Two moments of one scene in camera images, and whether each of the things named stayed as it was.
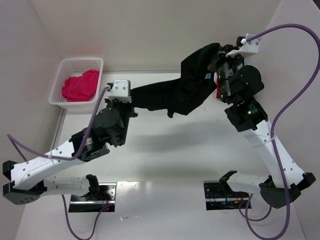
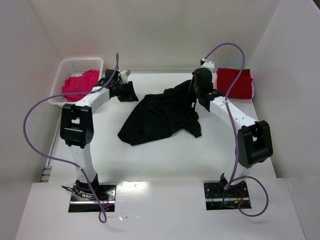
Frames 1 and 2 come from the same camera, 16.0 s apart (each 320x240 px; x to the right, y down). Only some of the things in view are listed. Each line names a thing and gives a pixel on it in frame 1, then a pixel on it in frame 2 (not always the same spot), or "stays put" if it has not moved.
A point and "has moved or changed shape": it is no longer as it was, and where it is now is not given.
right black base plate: (216, 199) stays put
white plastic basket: (73, 67) stays put
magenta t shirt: (81, 88) stays put
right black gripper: (222, 58) -> (197, 93)
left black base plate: (107, 198) stays put
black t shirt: (181, 96) has moved or changed shape
